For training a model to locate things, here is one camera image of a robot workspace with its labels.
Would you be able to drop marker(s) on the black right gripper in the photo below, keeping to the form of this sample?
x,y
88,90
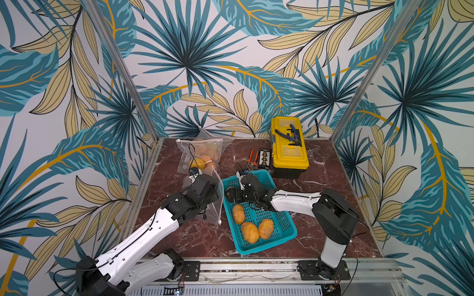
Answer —
x,y
244,183

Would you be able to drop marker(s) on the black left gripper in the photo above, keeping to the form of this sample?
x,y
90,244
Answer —
x,y
213,197

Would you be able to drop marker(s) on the clear dotted bag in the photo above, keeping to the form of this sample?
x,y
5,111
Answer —
x,y
213,211
194,149

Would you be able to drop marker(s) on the teal plastic basket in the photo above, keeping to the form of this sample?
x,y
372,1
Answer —
x,y
284,228

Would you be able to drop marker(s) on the potato orange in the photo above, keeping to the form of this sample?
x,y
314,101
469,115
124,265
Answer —
x,y
206,159

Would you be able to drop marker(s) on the clear zipper bag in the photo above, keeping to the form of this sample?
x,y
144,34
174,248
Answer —
x,y
220,141

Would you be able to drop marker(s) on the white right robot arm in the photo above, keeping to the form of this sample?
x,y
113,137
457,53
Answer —
x,y
334,214

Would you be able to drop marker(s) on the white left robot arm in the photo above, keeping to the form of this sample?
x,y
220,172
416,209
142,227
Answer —
x,y
119,271

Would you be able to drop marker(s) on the yellow black toolbox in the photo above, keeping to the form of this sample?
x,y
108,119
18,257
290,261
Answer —
x,y
288,162

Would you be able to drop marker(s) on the orange handled pliers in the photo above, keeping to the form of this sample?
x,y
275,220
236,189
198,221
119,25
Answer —
x,y
252,161

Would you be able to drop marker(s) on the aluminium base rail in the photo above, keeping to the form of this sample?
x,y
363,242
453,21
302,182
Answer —
x,y
282,277

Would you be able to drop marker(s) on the aluminium corner post left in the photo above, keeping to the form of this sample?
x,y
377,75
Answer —
x,y
100,23

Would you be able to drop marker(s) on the aluminium corner post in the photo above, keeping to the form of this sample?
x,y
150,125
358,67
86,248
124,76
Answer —
x,y
100,23
408,10

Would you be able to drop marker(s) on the aluminium corner post right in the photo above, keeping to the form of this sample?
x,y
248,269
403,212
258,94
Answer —
x,y
408,10

